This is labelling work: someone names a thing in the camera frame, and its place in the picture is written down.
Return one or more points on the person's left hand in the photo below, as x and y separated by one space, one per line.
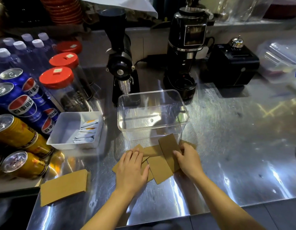
130 174

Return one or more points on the person's right hand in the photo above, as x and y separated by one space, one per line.
190 162

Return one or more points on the person's right thumb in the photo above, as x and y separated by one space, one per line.
178 156

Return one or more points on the person's left middle finger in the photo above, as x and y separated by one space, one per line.
134 157

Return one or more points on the person's left thumb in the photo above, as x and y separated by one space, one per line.
146 172

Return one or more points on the person's left little finger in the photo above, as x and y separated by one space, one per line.
121 162

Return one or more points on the brown cardboard cup sleeve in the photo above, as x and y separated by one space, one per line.
168 146
64 186

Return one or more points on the pile of brown cardboard sleeves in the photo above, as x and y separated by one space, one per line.
160 170

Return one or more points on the person's left forearm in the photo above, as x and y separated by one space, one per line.
109 210

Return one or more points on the person's right forearm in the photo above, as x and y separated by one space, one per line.
224 205

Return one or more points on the row of white sachets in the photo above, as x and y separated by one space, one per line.
86 134

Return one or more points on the clear plastic storage box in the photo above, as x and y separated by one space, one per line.
152 112

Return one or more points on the white plastic tray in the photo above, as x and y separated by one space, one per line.
64 128

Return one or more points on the small clear plastic cup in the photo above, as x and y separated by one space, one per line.
125 85

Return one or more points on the blue cola can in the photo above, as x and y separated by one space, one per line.
47 126
20 107
25 83
51 114

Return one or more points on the yellow drink can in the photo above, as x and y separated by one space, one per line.
40 147
16 134
30 165

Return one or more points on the large black coffee grinder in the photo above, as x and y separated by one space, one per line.
186 69

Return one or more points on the slim black coffee grinder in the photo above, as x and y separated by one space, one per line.
119 62

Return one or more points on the black box appliance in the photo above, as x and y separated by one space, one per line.
231 67

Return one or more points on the red-lidded clear jar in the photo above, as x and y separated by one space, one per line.
64 60
68 46
56 77

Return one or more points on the silver call bell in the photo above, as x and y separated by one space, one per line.
236 42

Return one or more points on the clear lidded plastic container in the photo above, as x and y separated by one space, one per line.
277 62

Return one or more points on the group of clear water bottles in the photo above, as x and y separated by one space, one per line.
25 53

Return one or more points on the white paper sheet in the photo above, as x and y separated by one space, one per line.
124 3

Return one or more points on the clear plastic ware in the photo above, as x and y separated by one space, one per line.
246 8

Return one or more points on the stack of red bowls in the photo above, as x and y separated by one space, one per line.
62 10

